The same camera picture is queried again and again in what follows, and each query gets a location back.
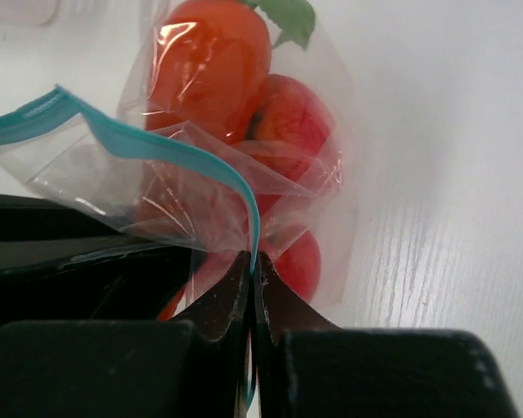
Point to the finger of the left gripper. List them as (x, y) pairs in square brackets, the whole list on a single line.
[(58, 264)]

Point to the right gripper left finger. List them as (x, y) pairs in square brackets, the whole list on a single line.
[(194, 365)]

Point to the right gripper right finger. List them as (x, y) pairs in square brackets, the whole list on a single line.
[(309, 367)]

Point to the clear zip top bag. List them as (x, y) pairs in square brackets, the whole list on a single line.
[(178, 185)]

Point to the fake red apple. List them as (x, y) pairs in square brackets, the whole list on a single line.
[(289, 129)]

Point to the fake green leaf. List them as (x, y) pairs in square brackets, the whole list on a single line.
[(296, 19)]

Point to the white plastic basket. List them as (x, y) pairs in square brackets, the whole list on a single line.
[(30, 12)]

